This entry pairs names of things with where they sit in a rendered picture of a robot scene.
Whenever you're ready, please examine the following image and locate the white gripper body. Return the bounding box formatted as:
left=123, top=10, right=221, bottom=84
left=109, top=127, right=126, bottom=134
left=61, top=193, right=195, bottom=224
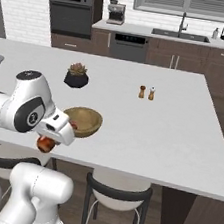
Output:
left=33, top=117, right=79, bottom=148

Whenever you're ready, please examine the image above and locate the red tomato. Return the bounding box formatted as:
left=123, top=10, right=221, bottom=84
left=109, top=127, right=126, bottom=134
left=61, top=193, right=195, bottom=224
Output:
left=68, top=120, right=80, bottom=131

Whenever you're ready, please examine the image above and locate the brown chicken drumstick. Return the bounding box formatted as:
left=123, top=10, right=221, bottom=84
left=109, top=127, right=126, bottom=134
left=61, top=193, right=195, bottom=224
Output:
left=35, top=134, right=58, bottom=155

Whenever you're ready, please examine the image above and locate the wooden bowl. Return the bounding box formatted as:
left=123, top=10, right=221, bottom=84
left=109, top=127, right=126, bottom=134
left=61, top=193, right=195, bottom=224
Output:
left=59, top=103, right=105, bottom=142

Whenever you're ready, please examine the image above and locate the grey fridge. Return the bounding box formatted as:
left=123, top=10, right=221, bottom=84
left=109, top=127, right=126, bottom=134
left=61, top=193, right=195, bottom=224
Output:
left=0, top=0, right=13, bottom=41

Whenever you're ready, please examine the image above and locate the succulent in black pot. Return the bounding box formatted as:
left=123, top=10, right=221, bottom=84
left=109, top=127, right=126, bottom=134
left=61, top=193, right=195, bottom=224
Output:
left=62, top=60, right=92, bottom=91

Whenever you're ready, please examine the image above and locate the brown pepper shaker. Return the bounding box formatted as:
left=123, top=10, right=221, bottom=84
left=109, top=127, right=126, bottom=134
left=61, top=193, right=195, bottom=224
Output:
left=137, top=85, right=148, bottom=101

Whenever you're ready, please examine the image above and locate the brown drawer under oven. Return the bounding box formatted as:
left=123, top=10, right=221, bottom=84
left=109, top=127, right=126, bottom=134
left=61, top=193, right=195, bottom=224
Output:
left=48, top=22, right=113, bottom=58

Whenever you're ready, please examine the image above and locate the brown salt shaker white top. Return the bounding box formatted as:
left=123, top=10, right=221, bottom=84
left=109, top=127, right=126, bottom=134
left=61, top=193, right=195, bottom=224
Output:
left=147, top=86, right=157, bottom=102

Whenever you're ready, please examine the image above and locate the grey dishwasher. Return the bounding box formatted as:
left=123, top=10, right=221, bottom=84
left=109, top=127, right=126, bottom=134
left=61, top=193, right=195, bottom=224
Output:
left=107, top=31, right=151, bottom=64

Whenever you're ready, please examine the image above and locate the silver coffee machine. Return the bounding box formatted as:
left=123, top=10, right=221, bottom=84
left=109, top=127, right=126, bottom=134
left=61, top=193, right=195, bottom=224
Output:
left=105, top=0, right=129, bottom=27

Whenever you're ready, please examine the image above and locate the brown base cupboard run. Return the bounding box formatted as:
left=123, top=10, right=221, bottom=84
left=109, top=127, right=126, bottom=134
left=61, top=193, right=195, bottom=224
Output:
left=141, top=36, right=224, bottom=99

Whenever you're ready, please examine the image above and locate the grey sink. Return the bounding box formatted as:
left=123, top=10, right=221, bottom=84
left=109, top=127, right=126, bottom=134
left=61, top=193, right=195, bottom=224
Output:
left=150, top=27, right=212, bottom=44

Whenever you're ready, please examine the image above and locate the silver tap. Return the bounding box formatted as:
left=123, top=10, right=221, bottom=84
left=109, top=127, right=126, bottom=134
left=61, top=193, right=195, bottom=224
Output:
left=176, top=11, right=191, bottom=40

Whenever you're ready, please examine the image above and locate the window with grey blinds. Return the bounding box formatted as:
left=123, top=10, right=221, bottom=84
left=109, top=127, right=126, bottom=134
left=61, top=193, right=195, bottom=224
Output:
left=132, top=0, right=224, bottom=24

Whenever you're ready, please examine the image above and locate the white soap dispenser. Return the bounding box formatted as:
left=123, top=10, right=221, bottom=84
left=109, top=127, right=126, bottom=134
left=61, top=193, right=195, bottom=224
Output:
left=211, top=26, right=221, bottom=41

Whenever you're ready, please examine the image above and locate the white stool black frame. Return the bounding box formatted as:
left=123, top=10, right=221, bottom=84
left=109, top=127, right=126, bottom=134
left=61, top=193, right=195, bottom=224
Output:
left=0, top=142, right=60, bottom=189
left=79, top=166, right=156, bottom=224

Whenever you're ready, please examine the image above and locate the black wall oven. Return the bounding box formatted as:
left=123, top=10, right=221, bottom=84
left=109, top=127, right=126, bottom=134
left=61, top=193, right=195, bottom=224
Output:
left=39, top=0, right=97, bottom=40

